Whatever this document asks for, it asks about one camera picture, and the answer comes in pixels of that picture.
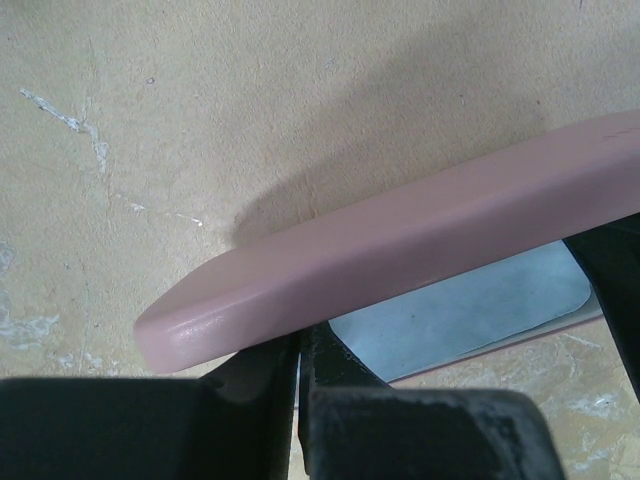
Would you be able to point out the blue cleaning cloth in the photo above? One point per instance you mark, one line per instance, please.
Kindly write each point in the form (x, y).
(524, 296)

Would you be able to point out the pink glasses case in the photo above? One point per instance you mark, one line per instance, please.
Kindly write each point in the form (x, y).
(521, 197)

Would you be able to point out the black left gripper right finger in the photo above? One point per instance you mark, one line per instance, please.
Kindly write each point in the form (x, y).
(353, 425)

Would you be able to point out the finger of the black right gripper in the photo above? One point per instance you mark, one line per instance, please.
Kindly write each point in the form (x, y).
(609, 256)

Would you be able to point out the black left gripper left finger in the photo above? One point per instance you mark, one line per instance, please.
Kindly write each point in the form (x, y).
(232, 423)

